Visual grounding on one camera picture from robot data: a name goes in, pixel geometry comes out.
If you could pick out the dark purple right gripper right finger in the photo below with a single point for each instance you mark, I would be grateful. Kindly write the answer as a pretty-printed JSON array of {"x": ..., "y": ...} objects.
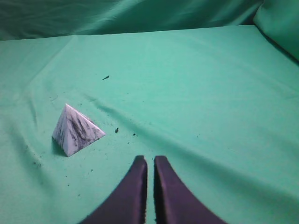
[{"x": 174, "y": 202}]

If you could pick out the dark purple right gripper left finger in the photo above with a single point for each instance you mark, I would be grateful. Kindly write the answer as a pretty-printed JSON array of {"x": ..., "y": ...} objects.
[{"x": 127, "y": 203}]

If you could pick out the white marbled square pyramid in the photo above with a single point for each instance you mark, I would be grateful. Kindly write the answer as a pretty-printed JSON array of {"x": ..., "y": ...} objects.
[{"x": 75, "y": 131}]

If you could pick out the green cloth table cover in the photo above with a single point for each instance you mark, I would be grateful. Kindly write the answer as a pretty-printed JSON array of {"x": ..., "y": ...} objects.
[{"x": 231, "y": 136}]

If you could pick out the green cloth backdrop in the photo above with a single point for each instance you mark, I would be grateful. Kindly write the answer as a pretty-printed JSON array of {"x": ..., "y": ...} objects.
[{"x": 58, "y": 37}]

